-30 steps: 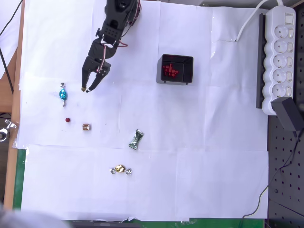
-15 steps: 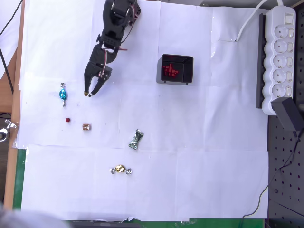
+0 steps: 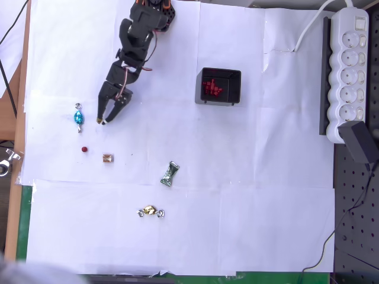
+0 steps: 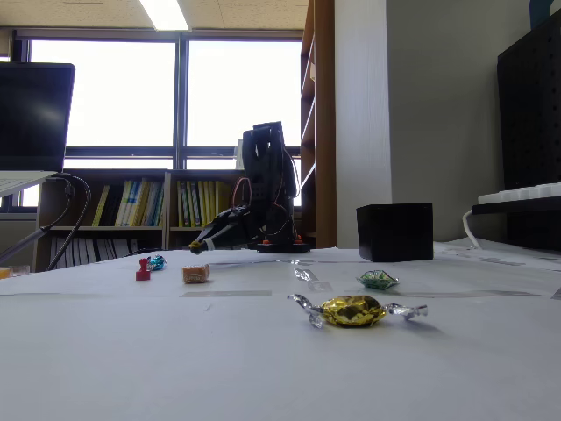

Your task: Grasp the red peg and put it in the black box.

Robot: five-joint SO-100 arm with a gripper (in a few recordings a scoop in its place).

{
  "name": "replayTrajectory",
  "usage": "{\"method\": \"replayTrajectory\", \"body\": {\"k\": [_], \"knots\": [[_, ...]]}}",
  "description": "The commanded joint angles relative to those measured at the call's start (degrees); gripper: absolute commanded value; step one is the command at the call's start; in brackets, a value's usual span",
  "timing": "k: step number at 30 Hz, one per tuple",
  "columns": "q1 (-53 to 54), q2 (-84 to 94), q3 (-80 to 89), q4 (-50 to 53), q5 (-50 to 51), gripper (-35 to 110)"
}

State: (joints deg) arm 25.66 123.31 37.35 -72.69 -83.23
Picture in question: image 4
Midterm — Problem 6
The tall wooden bookshelf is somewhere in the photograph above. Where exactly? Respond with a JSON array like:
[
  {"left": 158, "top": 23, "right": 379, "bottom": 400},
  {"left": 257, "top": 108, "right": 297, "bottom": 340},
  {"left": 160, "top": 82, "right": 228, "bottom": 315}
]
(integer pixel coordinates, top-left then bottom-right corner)
[{"left": 300, "top": 0, "right": 337, "bottom": 249}]

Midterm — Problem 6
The teal object on pegboard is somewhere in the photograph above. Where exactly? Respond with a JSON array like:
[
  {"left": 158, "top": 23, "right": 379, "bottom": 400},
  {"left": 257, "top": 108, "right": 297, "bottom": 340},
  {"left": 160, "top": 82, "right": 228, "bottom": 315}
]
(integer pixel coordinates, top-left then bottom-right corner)
[{"left": 529, "top": 0, "right": 555, "bottom": 30}]

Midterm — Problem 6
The black box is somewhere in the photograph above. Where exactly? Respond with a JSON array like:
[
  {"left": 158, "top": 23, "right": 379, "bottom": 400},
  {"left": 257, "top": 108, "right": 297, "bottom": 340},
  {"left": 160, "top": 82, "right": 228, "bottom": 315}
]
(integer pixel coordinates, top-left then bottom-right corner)
[{"left": 355, "top": 203, "right": 435, "bottom": 263}]

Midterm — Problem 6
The gold foil wrapped candy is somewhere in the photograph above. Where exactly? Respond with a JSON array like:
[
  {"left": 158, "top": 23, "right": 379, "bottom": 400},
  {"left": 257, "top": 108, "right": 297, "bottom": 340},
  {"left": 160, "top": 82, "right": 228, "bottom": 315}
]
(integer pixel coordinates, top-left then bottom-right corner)
[{"left": 287, "top": 292, "right": 429, "bottom": 330}]

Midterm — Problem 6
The white paper table cover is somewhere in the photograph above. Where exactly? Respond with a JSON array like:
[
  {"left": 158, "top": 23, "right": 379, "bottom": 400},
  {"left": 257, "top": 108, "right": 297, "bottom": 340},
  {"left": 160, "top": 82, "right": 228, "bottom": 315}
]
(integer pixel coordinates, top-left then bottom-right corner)
[{"left": 0, "top": 239, "right": 561, "bottom": 421}]

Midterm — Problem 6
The green foil wrapped candy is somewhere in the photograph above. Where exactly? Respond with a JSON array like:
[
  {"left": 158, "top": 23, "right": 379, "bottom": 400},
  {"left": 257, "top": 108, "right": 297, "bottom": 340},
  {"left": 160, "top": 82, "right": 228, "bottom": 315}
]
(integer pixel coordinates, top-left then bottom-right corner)
[{"left": 355, "top": 269, "right": 401, "bottom": 291}]

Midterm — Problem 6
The window frame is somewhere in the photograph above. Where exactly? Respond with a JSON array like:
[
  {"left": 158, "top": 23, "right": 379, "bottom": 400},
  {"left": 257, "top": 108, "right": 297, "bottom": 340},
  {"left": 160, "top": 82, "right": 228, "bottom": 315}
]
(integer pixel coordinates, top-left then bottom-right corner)
[{"left": 11, "top": 28, "right": 304, "bottom": 171}]

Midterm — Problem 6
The laptop with dark screen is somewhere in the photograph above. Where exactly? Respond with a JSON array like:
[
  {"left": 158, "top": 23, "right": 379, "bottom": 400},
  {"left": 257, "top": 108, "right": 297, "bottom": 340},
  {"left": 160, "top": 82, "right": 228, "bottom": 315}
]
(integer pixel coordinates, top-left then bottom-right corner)
[{"left": 0, "top": 61, "right": 76, "bottom": 198}]

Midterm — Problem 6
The ceiling light panel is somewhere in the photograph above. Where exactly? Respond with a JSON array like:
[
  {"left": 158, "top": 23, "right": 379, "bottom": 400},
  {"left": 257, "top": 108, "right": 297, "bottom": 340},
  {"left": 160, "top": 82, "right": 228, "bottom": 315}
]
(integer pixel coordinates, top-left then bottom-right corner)
[{"left": 138, "top": 0, "right": 192, "bottom": 32}]

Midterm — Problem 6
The black cable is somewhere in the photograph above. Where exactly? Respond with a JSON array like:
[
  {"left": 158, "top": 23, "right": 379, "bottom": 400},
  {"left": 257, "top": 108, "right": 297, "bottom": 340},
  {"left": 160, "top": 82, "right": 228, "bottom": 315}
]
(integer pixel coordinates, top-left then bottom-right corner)
[
  {"left": 0, "top": 177, "right": 75, "bottom": 265},
  {"left": 43, "top": 174, "right": 93, "bottom": 273}
]

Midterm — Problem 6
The white power strip cable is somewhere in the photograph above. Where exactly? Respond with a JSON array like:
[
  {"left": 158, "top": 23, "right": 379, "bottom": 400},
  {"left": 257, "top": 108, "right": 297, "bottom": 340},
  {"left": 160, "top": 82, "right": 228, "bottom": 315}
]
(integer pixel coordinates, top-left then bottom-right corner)
[{"left": 461, "top": 209, "right": 484, "bottom": 250}]

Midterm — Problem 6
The white power strip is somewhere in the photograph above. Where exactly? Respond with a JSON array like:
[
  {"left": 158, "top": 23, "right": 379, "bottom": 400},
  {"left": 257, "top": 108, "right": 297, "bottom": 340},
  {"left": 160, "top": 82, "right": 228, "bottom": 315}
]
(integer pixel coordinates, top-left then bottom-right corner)
[{"left": 477, "top": 182, "right": 561, "bottom": 205}]

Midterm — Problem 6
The low wooden bookshelf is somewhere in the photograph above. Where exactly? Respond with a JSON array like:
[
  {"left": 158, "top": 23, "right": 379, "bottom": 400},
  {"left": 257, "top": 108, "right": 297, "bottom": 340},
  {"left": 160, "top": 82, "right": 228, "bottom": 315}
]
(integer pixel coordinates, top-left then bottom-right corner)
[{"left": 34, "top": 168, "right": 316, "bottom": 273}]

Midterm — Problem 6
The slanted yellow book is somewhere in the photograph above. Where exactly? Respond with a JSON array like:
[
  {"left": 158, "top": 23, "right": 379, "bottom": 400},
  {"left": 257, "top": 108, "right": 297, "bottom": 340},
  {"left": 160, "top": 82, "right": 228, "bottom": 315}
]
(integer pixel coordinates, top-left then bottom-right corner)
[{"left": 91, "top": 184, "right": 111, "bottom": 228}]

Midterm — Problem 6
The orange wrapped caramel candy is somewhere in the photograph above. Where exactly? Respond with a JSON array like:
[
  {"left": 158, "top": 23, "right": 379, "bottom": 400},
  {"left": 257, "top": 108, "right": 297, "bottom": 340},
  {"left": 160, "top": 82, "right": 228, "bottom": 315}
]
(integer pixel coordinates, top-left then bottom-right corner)
[{"left": 181, "top": 263, "right": 211, "bottom": 285}]

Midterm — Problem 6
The black pegboard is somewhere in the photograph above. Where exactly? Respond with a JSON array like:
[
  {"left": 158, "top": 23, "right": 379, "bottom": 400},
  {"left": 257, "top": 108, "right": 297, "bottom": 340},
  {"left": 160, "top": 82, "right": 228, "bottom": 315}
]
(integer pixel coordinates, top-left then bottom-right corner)
[{"left": 497, "top": 9, "right": 561, "bottom": 252}]

